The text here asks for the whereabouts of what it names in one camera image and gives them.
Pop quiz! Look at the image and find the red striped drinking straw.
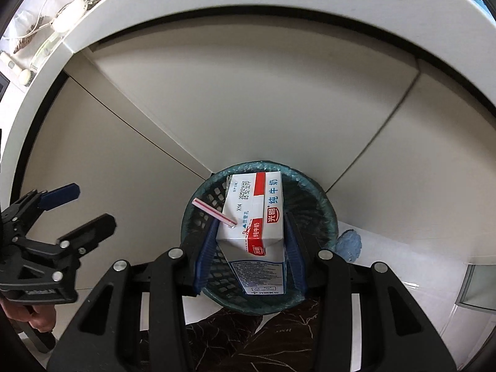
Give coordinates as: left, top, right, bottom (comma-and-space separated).
192, 198, 238, 228

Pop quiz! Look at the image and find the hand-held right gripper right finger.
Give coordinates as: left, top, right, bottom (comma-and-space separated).
285, 212, 458, 372

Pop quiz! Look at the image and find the white oval object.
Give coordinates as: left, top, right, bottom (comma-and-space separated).
52, 0, 89, 32

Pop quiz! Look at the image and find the glass panel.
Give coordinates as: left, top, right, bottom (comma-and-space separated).
455, 263, 496, 315

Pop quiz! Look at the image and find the dark mesh waste basket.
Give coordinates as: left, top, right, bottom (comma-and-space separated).
180, 160, 342, 316

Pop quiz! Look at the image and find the person's left hand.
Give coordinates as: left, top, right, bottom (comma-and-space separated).
0, 301, 57, 334

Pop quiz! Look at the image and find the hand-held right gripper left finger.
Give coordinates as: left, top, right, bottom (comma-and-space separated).
46, 219, 221, 372

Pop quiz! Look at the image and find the white handled brush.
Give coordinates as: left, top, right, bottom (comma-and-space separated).
0, 51, 35, 86

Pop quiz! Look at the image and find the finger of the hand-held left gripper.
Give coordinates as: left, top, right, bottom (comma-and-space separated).
15, 213, 117, 277
0, 183, 81, 241

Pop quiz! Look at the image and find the white cable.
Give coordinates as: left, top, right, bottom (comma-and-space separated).
6, 0, 59, 41

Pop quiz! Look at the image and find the white milk carton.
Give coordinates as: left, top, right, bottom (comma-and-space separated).
216, 170, 288, 296

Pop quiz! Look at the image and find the blue grey crumpled cloth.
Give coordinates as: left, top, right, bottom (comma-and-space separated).
336, 229, 363, 263

